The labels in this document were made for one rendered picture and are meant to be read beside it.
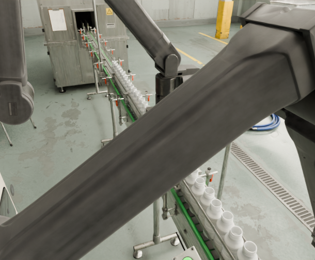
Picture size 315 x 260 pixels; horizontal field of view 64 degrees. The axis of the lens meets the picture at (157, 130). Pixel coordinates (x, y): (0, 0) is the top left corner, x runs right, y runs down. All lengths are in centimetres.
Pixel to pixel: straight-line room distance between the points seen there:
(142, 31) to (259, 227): 208
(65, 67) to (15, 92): 411
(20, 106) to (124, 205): 46
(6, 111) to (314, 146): 56
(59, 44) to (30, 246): 441
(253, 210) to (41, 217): 240
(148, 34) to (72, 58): 407
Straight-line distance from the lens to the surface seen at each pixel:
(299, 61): 20
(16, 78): 62
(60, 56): 466
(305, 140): 31
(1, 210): 57
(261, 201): 265
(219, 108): 19
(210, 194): 94
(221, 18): 890
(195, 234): 105
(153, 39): 63
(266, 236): 241
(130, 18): 61
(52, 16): 453
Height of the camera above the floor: 183
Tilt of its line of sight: 32 degrees down
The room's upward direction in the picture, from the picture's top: straight up
